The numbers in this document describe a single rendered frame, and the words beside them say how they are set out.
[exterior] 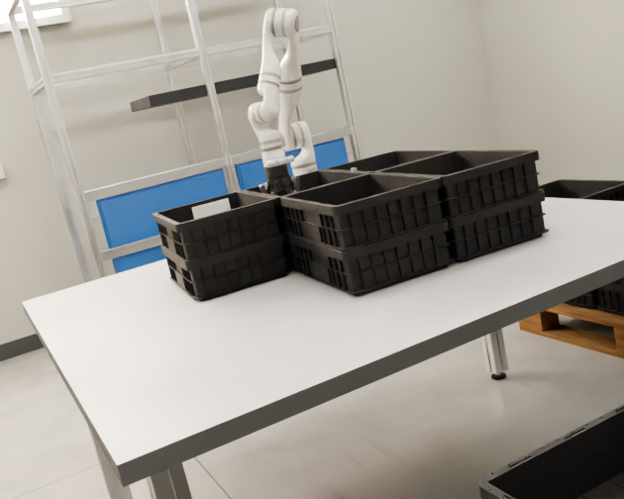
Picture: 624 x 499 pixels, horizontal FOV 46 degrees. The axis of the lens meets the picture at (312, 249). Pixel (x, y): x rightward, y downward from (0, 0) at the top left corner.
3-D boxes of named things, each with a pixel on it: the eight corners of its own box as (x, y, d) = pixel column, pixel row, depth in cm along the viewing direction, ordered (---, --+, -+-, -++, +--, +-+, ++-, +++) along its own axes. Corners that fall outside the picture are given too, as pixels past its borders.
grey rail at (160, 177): (75, 203, 389) (73, 194, 388) (349, 134, 458) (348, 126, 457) (78, 203, 380) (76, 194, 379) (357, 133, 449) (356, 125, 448)
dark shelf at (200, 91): (132, 112, 434) (129, 102, 433) (309, 74, 483) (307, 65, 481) (151, 106, 394) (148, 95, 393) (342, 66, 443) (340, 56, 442)
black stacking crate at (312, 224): (287, 238, 211) (279, 199, 209) (378, 212, 221) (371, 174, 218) (344, 255, 174) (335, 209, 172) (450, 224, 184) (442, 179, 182)
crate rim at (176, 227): (153, 220, 236) (151, 213, 236) (241, 197, 246) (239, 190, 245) (177, 233, 199) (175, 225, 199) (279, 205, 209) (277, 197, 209)
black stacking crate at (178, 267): (168, 281, 241) (159, 246, 238) (255, 256, 250) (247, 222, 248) (196, 305, 204) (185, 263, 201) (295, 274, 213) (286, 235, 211)
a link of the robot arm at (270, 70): (250, 78, 234) (275, 79, 232) (264, 1, 239) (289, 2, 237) (258, 90, 243) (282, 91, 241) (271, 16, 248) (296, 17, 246)
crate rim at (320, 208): (279, 205, 209) (278, 197, 209) (372, 180, 219) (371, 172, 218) (336, 217, 172) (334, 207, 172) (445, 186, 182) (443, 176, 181)
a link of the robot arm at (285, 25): (301, 4, 241) (306, 76, 256) (273, 3, 243) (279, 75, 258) (293, 14, 234) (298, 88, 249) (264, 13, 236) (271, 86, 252)
